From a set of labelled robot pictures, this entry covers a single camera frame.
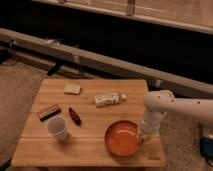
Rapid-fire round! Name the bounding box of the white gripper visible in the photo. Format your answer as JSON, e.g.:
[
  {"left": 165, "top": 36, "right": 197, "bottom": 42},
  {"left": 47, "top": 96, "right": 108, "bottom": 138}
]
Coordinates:
[{"left": 138, "top": 110, "right": 166, "bottom": 144}]

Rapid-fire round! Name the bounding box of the orange ceramic bowl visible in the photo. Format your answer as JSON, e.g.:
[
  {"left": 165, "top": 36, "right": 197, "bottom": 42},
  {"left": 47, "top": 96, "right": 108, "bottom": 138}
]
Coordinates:
[{"left": 104, "top": 120, "right": 141, "bottom": 157}]

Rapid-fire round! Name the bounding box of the white plastic bottle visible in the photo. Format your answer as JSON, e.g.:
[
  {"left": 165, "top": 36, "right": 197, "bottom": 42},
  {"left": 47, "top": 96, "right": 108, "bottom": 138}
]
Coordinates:
[{"left": 94, "top": 93, "right": 127, "bottom": 107}]

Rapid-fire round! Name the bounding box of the dark red chili pepper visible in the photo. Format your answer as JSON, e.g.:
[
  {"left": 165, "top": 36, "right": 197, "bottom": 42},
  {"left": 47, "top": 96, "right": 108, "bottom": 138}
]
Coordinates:
[{"left": 69, "top": 108, "right": 81, "bottom": 126}]

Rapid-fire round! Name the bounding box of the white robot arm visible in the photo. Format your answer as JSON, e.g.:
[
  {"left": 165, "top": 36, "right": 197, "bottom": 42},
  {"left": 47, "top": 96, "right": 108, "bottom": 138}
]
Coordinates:
[{"left": 139, "top": 90, "right": 213, "bottom": 143}]

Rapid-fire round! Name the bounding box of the blue object on floor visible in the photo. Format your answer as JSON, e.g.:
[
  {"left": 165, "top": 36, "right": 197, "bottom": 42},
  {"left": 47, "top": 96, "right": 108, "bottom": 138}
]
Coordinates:
[{"left": 200, "top": 137, "right": 213, "bottom": 159}]

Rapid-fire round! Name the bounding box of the white paper cup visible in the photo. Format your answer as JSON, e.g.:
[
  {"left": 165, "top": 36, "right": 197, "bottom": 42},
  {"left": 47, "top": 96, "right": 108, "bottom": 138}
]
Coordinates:
[{"left": 47, "top": 117, "right": 68, "bottom": 141}]

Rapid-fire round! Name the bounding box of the white sponge block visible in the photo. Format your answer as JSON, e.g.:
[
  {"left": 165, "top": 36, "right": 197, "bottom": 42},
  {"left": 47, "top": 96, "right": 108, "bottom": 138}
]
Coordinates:
[{"left": 64, "top": 84, "right": 81, "bottom": 95}]

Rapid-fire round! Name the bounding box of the brown rectangular box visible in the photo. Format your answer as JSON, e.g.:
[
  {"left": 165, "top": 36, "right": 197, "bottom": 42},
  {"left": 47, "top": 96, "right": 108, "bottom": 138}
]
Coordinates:
[{"left": 38, "top": 104, "right": 61, "bottom": 121}]

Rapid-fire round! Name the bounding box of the black clamp handle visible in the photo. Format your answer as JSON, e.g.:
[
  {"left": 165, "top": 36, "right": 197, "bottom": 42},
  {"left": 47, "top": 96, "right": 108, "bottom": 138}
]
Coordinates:
[{"left": 47, "top": 61, "right": 63, "bottom": 76}]

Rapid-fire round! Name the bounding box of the grey metal rail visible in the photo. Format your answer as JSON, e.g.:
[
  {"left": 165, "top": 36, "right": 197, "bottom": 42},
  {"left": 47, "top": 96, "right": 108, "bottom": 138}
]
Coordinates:
[{"left": 0, "top": 28, "right": 213, "bottom": 98}]

